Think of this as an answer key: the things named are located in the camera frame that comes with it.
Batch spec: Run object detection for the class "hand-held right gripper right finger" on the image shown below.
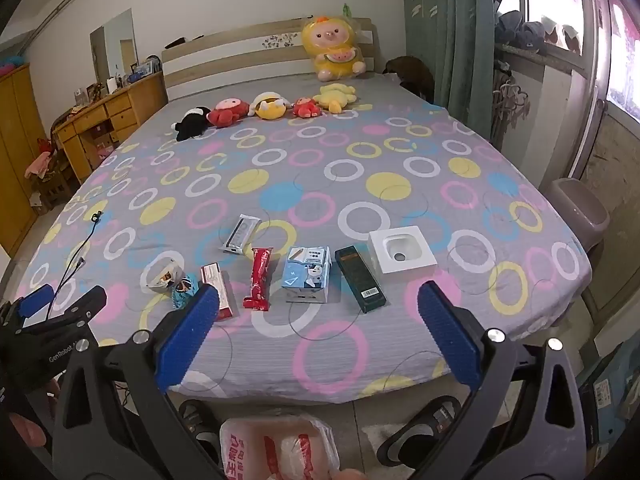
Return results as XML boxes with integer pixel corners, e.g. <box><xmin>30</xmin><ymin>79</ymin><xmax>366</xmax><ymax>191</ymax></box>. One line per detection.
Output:
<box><xmin>417</xmin><ymin>280</ymin><xmax>596</xmax><ymax>480</ymax></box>

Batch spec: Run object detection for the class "red round plush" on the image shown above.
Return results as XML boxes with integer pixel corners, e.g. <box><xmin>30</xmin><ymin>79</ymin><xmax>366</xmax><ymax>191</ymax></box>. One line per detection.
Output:
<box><xmin>208</xmin><ymin>98</ymin><xmax>250</xmax><ymax>128</ymax></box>

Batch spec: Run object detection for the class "wooden wardrobe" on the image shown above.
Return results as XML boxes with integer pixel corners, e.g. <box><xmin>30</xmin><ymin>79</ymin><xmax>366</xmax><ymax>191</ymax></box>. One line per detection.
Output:
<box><xmin>0</xmin><ymin>62</ymin><xmax>51</xmax><ymax>256</ymax></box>

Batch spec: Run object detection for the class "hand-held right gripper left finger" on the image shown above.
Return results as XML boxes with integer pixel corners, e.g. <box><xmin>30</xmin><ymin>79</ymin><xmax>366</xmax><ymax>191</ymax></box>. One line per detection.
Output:
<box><xmin>52</xmin><ymin>284</ymin><xmax>236</xmax><ymax>480</ymax></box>

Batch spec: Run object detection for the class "yellow duck plush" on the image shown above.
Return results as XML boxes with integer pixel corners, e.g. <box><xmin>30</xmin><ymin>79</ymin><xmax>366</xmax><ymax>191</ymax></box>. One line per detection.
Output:
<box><xmin>312</xmin><ymin>83</ymin><xmax>358</xmax><ymax>114</ymax></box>

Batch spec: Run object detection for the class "black slipper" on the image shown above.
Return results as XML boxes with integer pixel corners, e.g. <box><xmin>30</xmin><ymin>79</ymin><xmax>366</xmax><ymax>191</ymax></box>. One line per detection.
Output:
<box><xmin>177</xmin><ymin>399</ymin><xmax>223</xmax><ymax>453</ymax></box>
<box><xmin>376</xmin><ymin>395</ymin><xmax>463</xmax><ymax>468</ymax></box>

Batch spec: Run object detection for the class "red candy packet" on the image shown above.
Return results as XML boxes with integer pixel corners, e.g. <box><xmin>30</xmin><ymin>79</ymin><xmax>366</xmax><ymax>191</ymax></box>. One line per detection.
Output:
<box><xmin>243</xmin><ymin>246</ymin><xmax>275</xmax><ymax>311</ymax></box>

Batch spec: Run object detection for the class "bed with circle-print sheet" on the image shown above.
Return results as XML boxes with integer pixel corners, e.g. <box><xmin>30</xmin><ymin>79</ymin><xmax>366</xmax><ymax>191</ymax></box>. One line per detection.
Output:
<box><xmin>15</xmin><ymin>72</ymin><xmax>593</xmax><ymax>406</ymax></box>

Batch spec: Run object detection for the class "white crumpled wrapper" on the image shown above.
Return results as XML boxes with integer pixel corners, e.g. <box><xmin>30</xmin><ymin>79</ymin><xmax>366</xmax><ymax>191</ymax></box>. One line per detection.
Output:
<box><xmin>146</xmin><ymin>258</ymin><xmax>188</xmax><ymax>293</ymax></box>

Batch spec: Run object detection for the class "teal cardboard box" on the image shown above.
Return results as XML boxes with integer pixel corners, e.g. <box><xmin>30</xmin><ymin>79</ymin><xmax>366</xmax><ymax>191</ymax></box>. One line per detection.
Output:
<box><xmin>577</xmin><ymin>330</ymin><xmax>640</xmax><ymax>461</ymax></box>

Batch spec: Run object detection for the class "white square tray box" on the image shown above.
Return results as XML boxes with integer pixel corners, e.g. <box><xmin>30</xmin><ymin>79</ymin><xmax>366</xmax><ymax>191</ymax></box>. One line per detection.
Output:
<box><xmin>368</xmin><ymin>226</ymin><xmax>437</xmax><ymax>275</ymax></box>

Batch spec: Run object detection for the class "wooden desk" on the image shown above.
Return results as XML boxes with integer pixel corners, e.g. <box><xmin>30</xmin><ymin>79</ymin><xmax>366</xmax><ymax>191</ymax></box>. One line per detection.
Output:
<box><xmin>52</xmin><ymin>71</ymin><xmax>168</xmax><ymax>186</ymax></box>

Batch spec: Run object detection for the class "blue-grey clothes pile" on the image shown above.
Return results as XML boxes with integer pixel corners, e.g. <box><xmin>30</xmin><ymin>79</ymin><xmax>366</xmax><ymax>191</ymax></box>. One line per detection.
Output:
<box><xmin>495</xmin><ymin>10</ymin><xmax>548</xmax><ymax>56</ymax></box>

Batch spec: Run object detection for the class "pink cloth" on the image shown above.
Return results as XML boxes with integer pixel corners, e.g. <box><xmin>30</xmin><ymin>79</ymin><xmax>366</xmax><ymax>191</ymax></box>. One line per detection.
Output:
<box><xmin>25</xmin><ymin>152</ymin><xmax>53</xmax><ymax>178</ymax></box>

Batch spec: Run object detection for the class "large yellow pig plush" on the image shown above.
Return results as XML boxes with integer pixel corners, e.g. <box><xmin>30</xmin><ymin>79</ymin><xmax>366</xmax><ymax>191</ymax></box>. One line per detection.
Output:
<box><xmin>301</xmin><ymin>4</ymin><xmax>368</xmax><ymax>82</ymax></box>

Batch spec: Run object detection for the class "window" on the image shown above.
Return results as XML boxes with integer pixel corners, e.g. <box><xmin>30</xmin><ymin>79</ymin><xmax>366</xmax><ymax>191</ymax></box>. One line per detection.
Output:
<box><xmin>487</xmin><ymin>0</ymin><xmax>640</xmax><ymax>121</ymax></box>

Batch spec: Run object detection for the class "person's left hand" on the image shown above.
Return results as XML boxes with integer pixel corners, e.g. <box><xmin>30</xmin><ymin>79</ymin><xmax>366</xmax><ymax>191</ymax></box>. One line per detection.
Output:
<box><xmin>7</xmin><ymin>377</ymin><xmax>63</xmax><ymax>451</ymax></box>

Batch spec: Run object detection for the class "wooden chair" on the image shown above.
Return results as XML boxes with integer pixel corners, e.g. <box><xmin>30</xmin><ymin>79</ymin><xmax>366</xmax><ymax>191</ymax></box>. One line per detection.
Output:
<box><xmin>25</xmin><ymin>137</ymin><xmax>76</xmax><ymax>211</ymax></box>

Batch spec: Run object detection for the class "striped wooden headboard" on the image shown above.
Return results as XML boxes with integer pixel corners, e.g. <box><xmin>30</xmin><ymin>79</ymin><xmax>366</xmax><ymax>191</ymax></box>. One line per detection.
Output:
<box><xmin>161</xmin><ymin>17</ymin><xmax>377</xmax><ymax>103</ymax></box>

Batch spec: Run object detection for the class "dark cloth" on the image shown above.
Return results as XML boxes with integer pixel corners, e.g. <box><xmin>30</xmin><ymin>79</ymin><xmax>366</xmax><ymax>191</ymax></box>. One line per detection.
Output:
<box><xmin>384</xmin><ymin>56</ymin><xmax>435</xmax><ymax>101</ymax></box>

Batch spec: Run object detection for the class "green curtain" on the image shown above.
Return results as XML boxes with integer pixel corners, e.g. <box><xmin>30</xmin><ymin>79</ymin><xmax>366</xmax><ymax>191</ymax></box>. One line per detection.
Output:
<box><xmin>402</xmin><ymin>0</ymin><xmax>496</xmax><ymax>148</ymax></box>

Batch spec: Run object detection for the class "black cable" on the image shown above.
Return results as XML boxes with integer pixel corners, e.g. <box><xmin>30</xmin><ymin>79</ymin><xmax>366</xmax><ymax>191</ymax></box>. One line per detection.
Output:
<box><xmin>47</xmin><ymin>210</ymin><xmax>103</xmax><ymax>321</ymax></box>

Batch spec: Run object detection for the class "yellow round plush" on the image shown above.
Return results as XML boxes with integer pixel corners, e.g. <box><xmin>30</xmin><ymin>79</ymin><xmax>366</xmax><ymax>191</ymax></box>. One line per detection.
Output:
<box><xmin>250</xmin><ymin>91</ymin><xmax>287</xmax><ymax>121</ymax></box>

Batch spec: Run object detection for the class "wall mirror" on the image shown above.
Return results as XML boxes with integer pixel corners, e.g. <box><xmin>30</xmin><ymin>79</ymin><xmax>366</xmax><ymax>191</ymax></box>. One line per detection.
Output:
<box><xmin>90</xmin><ymin>8</ymin><xmax>138</xmax><ymax>83</ymax></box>

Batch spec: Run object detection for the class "white and red plastic bag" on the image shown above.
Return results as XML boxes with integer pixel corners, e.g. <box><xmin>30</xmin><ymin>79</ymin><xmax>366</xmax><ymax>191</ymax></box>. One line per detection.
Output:
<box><xmin>219</xmin><ymin>410</ymin><xmax>341</xmax><ymax>480</ymax></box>

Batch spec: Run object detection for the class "silver snack packet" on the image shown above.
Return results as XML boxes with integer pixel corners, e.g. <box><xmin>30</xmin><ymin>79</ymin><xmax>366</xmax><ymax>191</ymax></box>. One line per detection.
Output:
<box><xmin>218</xmin><ymin>214</ymin><xmax>262</xmax><ymax>256</ymax></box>

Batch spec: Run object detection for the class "blue crumpled wrapper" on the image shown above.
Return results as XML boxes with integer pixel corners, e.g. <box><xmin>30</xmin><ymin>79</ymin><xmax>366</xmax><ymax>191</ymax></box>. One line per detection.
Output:
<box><xmin>170</xmin><ymin>277</ymin><xmax>201</xmax><ymax>307</ymax></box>

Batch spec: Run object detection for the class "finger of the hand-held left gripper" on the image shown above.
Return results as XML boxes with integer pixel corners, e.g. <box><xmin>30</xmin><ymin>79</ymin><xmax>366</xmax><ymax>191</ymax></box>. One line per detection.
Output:
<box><xmin>22</xmin><ymin>286</ymin><xmax>108</xmax><ymax>346</ymax></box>
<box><xmin>0</xmin><ymin>284</ymin><xmax>54</xmax><ymax>333</ymax></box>

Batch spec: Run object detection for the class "small red plush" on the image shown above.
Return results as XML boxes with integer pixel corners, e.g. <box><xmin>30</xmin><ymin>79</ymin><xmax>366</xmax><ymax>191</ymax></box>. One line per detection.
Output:
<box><xmin>291</xmin><ymin>97</ymin><xmax>321</xmax><ymax>119</ymax></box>

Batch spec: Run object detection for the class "dark green box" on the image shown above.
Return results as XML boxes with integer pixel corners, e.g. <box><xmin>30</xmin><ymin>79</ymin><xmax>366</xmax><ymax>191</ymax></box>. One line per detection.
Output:
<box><xmin>334</xmin><ymin>246</ymin><xmax>387</xmax><ymax>313</ymax></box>

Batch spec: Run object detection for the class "black and white plush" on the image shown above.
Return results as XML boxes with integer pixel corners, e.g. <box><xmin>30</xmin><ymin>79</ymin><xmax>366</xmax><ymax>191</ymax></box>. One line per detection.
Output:
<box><xmin>172</xmin><ymin>106</ymin><xmax>217</xmax><ymax>142</ymax></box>

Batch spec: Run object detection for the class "grey trash bin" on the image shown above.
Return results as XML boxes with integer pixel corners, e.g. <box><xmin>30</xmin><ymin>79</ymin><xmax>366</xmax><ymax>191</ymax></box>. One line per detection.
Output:
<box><xmin>547</xmin><ymin>177</ymin><xmax>611</xmax><ymax>248</ymax></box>

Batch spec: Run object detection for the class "red and white box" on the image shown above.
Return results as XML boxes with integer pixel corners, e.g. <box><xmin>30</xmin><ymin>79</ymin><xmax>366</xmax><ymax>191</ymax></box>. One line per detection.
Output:
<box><xmin>200</xmin><ymin>262</ymin><xmax>238</xmax><ymax>322</ymax></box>

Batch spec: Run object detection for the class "blue milk carton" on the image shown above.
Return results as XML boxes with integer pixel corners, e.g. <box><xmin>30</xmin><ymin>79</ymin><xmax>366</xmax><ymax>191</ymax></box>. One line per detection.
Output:
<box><xmin>281</xmin><ymin>246</ymin><xmax>332</xmax><ymax>305</ymax></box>

